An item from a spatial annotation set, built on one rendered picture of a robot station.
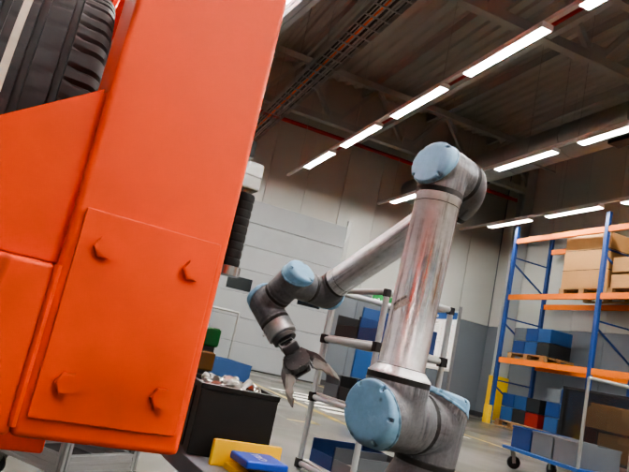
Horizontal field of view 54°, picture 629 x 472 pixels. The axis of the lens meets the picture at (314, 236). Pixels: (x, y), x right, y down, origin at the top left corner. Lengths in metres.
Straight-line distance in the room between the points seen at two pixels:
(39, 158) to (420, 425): 1.06
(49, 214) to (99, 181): 0.06
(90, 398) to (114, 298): 0.10
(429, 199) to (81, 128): 1.00
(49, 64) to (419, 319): 0.94
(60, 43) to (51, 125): 0.29
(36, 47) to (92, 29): 0.10
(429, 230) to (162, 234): 0.93
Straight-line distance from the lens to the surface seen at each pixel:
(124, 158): 0.65
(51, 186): 0.65
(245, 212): 1.07
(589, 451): 6.01
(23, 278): 0.63
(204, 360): 1.32
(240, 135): 0.69
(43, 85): 0.89
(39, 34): 0.95
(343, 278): 1.82
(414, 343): 1.44
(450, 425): 1.56
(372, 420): 1.41
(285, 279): 1.78
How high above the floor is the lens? 0.65
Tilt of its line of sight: 11 degrees up
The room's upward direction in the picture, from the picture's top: 12 degrees clockwise
